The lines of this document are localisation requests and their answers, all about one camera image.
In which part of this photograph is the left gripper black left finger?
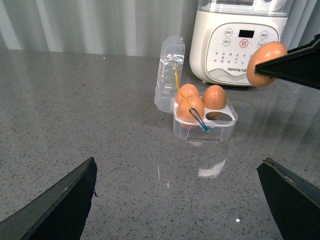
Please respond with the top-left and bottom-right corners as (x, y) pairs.
(0, 157), (97, 240)

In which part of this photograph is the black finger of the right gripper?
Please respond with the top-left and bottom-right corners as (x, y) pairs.
(254, 34), (320, 90)

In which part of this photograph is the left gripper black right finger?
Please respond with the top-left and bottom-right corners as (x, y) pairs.
(257, 157), (320, 240)

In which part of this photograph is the brown egg carried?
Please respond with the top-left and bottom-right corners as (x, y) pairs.
(246, 41), (288, 87)

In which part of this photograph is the brown egg back right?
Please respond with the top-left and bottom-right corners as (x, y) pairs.
(202, 85), (227, 110)

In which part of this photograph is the brown egg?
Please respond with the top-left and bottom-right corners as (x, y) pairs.
(175, 83), (200, 104)
(202, 85), (227, 110)
(176, 95), (205, 130)

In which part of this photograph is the clear plastic egg box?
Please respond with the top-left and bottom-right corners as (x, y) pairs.
(154, 36), (238, 142)

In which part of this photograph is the brown egg back left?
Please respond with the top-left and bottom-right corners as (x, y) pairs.
(175, 83), (200, 104)

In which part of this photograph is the brown egg front left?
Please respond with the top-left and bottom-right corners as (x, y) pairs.
(176, 95), (205, 130)

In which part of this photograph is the white Joyoung blender appliance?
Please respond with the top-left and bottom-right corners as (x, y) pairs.
(189, 0), (293, 87)

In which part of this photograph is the blue rubber band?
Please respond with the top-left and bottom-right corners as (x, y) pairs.
(189, 107), (212, 132)

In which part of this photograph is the yellow rubber band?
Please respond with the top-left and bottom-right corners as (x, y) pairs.
(173, 64), (192, 110)

